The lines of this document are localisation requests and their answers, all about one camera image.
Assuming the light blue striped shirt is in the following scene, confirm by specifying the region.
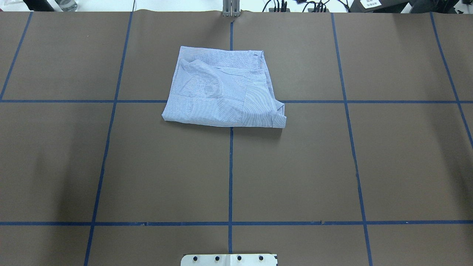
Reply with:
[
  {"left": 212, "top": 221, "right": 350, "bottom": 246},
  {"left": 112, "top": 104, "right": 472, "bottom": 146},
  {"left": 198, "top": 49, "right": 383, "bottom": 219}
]
[{"left": 162, "top": 47, "right": 287, "bottom": 129}]

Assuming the aluminium frame post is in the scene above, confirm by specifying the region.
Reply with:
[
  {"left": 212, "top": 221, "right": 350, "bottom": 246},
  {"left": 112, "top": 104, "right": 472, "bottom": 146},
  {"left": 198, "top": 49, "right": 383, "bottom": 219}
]
[{"left": 222, "top": 0, "right": 241, "bottom": 17}]

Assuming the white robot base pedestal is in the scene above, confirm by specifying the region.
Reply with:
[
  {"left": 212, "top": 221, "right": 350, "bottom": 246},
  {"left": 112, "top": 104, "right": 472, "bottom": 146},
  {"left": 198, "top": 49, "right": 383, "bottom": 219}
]
[{"left": 180, "top": 253, "right": 278, "bottom": 266}]

